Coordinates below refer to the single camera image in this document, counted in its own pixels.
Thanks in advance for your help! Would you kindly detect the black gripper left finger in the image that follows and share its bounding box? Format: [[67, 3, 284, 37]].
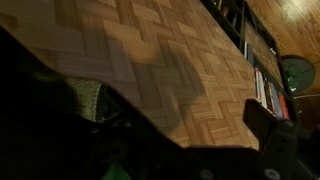
[[88, 99, 147, 159]]

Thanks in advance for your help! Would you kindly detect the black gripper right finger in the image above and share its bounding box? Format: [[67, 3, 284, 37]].
[[244, 99, 303, 180]]

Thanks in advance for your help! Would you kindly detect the dark cube shelf unit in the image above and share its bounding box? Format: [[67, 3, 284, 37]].
[[0, 0, 303, 180]]

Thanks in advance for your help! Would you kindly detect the orange book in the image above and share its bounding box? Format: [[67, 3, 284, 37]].
[[277, 92, 291, 121]]

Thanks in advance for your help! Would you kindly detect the blue book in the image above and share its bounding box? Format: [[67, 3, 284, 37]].
[[267, 80, 280, 118]]

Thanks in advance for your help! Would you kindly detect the white book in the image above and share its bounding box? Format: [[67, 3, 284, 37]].
[[254, 66, 265, 105]]

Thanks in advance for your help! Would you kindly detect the grey-blue book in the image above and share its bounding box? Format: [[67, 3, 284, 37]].
[[246, 41, 256, 68]]

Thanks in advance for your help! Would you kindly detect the white floor cable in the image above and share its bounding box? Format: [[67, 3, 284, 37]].
[[293, 93, 320, 100]]

